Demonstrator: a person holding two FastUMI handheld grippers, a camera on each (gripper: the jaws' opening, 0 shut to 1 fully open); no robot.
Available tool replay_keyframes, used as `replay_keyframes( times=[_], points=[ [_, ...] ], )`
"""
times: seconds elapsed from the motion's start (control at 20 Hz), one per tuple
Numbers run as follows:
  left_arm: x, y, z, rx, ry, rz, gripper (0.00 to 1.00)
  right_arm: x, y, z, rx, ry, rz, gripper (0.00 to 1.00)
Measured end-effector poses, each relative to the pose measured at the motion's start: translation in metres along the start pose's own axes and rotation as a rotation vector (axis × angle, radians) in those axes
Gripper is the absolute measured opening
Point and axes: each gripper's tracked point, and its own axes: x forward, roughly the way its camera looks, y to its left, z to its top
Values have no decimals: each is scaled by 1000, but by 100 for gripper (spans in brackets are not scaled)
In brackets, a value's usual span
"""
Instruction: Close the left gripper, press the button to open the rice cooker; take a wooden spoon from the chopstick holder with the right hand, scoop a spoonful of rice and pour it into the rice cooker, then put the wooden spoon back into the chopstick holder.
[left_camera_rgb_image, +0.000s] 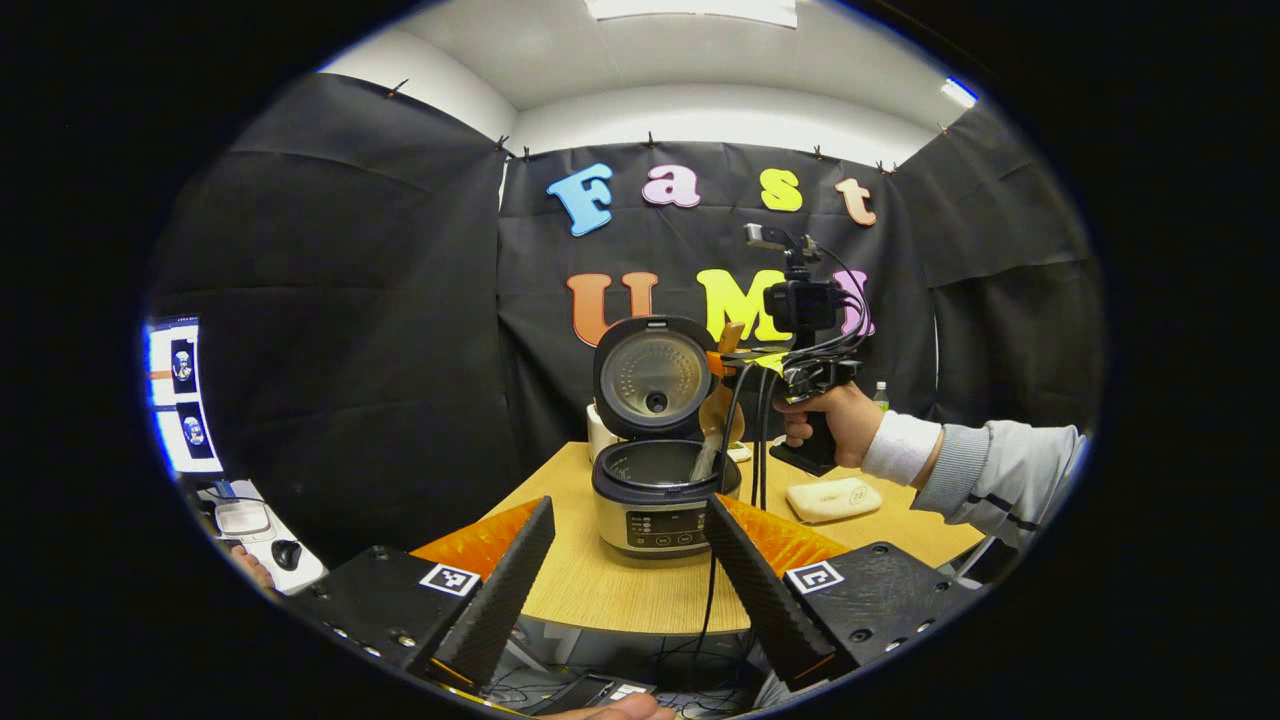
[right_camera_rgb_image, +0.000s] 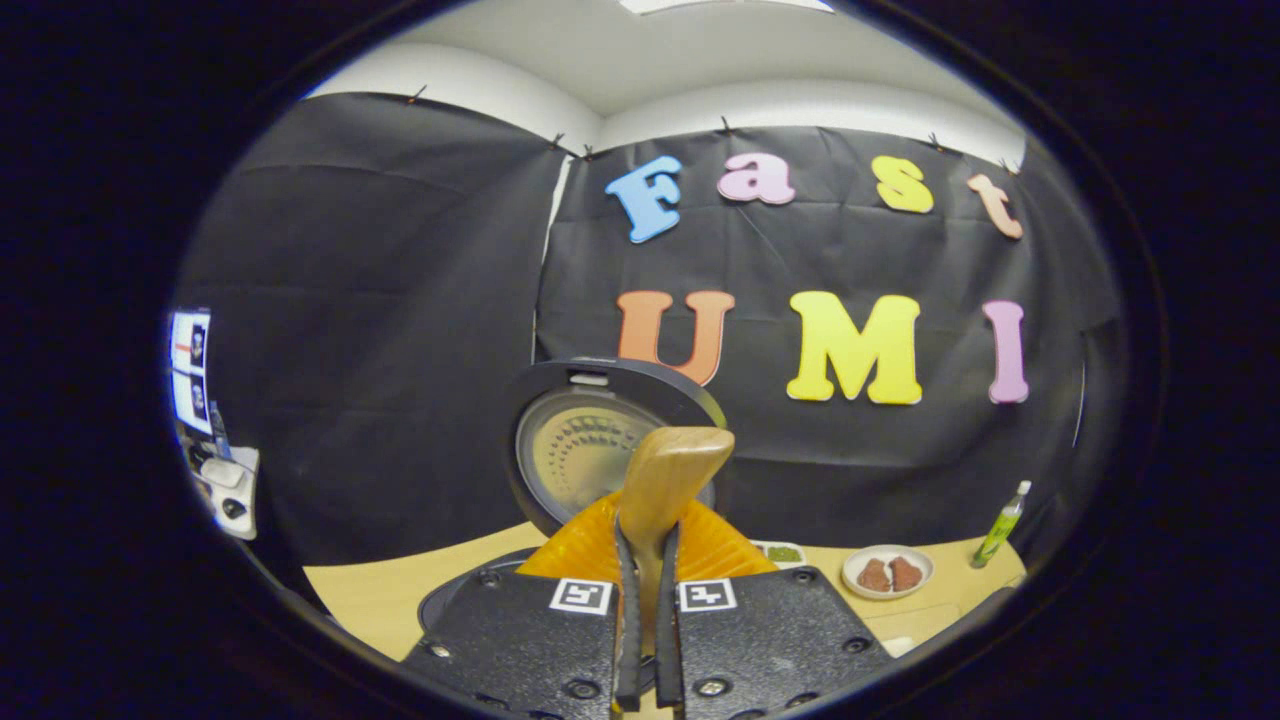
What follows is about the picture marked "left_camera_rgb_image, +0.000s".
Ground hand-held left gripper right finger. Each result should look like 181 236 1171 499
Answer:
705 493 986 693

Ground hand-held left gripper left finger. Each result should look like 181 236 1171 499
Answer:
290 496 557 691

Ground wooden spoon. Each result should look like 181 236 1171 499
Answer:
692 320 749 483

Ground clear tray of rice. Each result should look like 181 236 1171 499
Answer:
785 476 884 525

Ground black and silver rice cooker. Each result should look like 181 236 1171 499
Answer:
590 315 746 561

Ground small white device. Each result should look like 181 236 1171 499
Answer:
215 500 271 541

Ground black backdrop cloth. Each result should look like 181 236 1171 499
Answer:
150 72 1106 571

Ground computer monitor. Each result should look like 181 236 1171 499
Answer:
145 318 223 476

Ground black cooker power cable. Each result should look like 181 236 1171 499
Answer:
693 548 723 666

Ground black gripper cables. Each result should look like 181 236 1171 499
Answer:
722 362 776 511

